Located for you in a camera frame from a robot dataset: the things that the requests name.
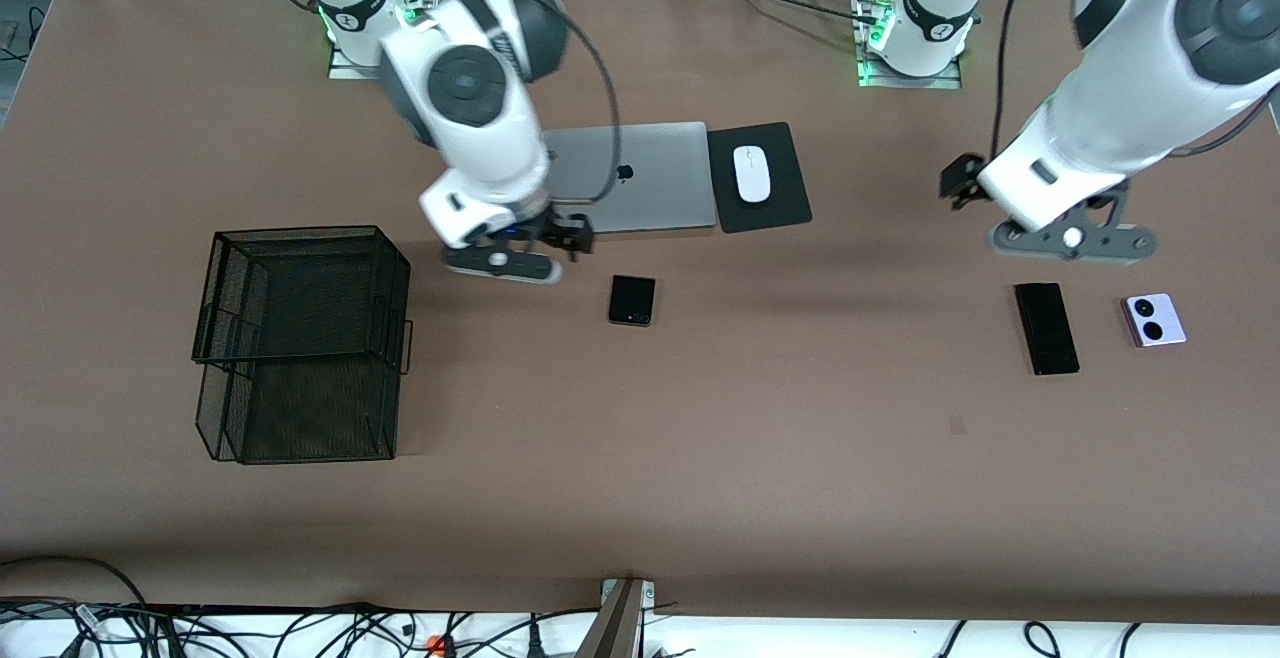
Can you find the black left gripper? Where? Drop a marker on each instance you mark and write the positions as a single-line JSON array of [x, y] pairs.
[[962, 179]]

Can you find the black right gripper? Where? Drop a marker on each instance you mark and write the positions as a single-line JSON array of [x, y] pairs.
[[566, 228]]

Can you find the small black flip phone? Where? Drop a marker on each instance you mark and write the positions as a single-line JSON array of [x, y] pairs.
[[632, 300]]

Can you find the long black smartphone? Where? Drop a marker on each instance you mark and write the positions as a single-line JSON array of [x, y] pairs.
[[1047, 328]]

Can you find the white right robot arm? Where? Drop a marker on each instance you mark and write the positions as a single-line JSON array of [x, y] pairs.
[[470, 88]]

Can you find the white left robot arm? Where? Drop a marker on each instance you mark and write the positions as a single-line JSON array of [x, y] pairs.
[[1150, 88]]

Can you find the grey closed laptop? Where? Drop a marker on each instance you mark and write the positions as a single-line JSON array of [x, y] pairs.
[[660, 178]]

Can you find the white computer mouse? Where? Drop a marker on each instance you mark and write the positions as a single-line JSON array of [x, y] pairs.
[[752, 173]]

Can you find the black mouse pad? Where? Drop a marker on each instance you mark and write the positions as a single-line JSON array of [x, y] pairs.
[[780, 208]]

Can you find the lavender flip phone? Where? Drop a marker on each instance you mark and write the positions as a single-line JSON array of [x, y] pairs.
[[1155, 320]]

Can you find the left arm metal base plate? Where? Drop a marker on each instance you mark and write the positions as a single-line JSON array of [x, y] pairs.
[[950, 83]]

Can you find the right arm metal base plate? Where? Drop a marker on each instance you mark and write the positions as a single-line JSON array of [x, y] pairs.
[[345, 71]]

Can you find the grey metal camera post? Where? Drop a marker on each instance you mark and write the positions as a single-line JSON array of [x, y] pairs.
[[615, 628]]

